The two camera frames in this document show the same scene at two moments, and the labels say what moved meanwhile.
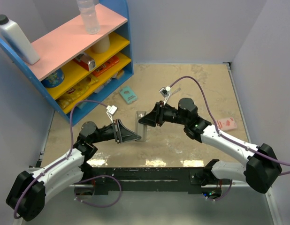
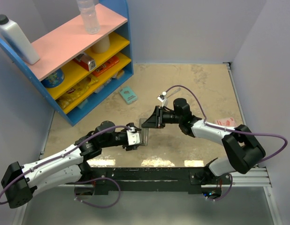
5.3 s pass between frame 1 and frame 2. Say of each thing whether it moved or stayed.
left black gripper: moved
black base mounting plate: stayed
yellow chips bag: stayed
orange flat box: stayed
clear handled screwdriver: stayed
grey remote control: moved
